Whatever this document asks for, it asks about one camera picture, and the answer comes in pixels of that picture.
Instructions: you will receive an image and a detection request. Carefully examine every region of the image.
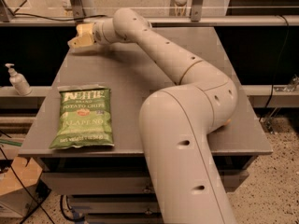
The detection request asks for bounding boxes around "yellow sponge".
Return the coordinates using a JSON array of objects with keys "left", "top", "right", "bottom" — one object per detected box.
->
[{"left": 77, "top": 23, "right": 93, "bottom": 35}]

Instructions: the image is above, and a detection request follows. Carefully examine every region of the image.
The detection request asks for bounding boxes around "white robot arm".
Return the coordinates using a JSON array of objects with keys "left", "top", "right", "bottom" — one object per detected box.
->
[{"left": 68, "top": 8, "right": 238, "bottom": 224}]

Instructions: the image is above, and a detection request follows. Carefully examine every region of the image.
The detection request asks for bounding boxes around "green jalapeno chip bag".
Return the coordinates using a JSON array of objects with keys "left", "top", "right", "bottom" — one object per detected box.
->
[{"left": 50, "top": 84, "right": 114, "bottom": 149}]

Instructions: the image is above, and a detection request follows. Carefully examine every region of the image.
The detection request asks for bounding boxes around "white pump soap bottle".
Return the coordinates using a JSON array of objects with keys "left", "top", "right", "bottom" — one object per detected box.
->
[{"left": 5, "top": 63, "right": 32, "bottom": 96}]

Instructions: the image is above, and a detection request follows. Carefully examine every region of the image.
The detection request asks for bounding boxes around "grey drawer cabinet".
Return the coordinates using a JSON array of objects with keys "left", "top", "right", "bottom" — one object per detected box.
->
[{"left": 21, "top": 28, "right": 271, "bottom": 224}]

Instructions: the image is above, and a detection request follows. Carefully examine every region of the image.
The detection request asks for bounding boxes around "cardboard box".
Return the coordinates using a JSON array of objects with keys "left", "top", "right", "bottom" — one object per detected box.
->
[{"left": 0, "top": 157, "right": 42, "bottom": 217}]

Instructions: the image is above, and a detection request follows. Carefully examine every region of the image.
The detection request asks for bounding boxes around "orange fruit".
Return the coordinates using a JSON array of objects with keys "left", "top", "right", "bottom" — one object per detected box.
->
[{"left": 222, "top": 119, "right": 232, "bottom": 127}]

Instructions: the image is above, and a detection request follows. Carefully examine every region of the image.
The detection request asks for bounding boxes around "left metal post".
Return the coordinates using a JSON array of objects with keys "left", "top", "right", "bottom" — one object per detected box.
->
[{"left": 69, "top": 0, "right": 85, "bottom": 20}]

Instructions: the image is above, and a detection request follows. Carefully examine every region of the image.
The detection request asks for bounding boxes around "metal post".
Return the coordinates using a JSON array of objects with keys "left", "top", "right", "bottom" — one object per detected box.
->
[
  {"left": 69, "top": 0, "right": 85, "bottom": 20},
  {"left": 191, "top": 0, "right": 204, "bottom": 21}
]

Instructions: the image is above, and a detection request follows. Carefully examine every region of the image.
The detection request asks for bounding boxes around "black cable on shelf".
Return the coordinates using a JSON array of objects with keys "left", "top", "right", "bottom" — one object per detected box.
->
[{"left": 12, "top": 12, "right": 108, "bottom": 22}]

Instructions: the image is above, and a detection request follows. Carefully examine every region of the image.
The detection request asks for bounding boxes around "right metal post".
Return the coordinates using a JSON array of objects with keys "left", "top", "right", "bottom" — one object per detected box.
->
[{"left": 191, "top": 0, "right": 204, "bottom": 21}]

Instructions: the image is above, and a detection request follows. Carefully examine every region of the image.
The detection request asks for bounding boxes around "black floor cable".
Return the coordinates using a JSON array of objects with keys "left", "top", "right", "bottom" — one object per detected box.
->
[{"left": 0, "top": 147, "right": 57, "bottom": 224}]

